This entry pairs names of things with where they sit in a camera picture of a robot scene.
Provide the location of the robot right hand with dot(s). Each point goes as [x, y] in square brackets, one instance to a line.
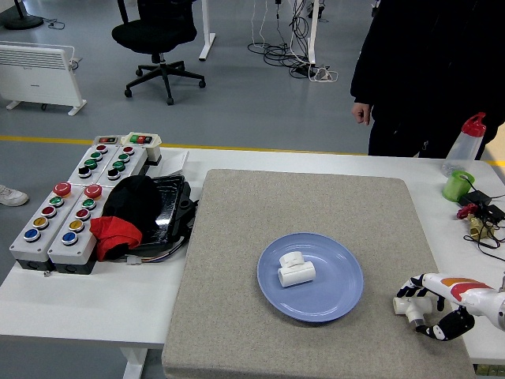
[469, 296]

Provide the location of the person's right hand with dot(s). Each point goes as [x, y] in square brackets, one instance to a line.
[361, 113]

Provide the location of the white tee fitting metal end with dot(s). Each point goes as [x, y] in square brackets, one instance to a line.
[414, 310]

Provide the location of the plain white tee pipe fitting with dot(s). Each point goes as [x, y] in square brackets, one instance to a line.
[296, 274]

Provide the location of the blue round plate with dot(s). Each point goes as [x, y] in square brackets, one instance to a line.
[335, 292]

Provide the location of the person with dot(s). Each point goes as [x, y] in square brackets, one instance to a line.
[426, 59]

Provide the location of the small black box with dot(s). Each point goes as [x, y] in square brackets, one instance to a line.
[493, 213]

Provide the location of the white desk leg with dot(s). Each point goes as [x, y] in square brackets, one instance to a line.
[207, 43]
[313, 39]

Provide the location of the black power adapter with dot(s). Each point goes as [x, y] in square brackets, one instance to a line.
[475, 198]

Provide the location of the green plastic cup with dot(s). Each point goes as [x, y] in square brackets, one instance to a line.
[453, 188]

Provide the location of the clear squeeze bottle red cap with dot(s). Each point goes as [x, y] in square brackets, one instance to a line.
[465, 146]

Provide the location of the white paper card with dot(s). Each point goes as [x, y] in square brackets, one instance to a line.
[175, 163]

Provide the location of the glossy black tray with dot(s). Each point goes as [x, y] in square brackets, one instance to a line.
[169, 213]

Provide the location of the black office chair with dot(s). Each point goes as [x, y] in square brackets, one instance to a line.
[158, 35]

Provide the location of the grey-brown felt mat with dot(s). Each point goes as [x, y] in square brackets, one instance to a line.
[236, 316]

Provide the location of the grey control box black knob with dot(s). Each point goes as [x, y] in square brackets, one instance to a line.
[132, 163]
[81, 162]

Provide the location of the black cloth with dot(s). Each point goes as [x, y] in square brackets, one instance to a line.
[132, 201]

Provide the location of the red cloth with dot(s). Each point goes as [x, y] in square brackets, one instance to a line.
[114, 237]

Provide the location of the five-button control box mushroom stop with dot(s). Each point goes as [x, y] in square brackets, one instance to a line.
[67, 252]
[35, 245]

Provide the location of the white panel heater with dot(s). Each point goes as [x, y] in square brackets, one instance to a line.
[35, 75]

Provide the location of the white table leg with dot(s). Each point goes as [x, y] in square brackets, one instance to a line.
[134, 363]

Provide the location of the black fan stand base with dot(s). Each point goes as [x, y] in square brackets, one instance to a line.
[23, 21]

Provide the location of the white shoe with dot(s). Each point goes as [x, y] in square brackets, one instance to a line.
[13, 196]

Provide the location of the white switch green red buttons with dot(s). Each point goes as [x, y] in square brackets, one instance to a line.
[152, 148]

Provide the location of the small grey rocker switch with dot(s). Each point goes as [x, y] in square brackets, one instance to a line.
[107, 140]

